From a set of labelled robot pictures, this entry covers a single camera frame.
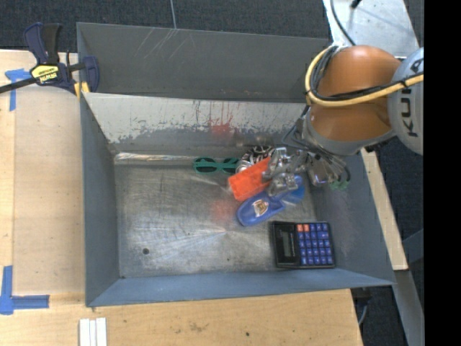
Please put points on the bare metal gripper finger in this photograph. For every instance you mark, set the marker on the bare metal gripper finger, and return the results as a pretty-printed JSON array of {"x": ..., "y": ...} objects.
[
  {"x": 276, "y": 160},
  {"x": 284, "y": 186}
]

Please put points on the black and white patterned ball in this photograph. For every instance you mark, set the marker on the black and white patterned ball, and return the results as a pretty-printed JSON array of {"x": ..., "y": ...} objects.
[{"x": 260, "y": 152}]

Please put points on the orange block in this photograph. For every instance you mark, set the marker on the orange block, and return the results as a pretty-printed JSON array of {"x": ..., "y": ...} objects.
[{"x": 248, "y": 184}]

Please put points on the blue stapler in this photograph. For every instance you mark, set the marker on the blue stapler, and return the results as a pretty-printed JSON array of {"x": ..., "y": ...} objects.
[{"x": 252, "y": 211}]

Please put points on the black calculator with blue keys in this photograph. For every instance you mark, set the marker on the black calculator with blue keys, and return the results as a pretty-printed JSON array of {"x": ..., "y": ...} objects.
[{"x": 306, "y": 245}]

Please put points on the green sunglasses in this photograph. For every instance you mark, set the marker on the green sunglasses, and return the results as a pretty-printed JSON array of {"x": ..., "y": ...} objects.
[{"x": 209, "y": 166}]

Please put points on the grey metal bin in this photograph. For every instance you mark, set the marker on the grey metal bin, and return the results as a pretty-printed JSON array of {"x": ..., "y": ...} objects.
[{"x": 173, "y": 207}]

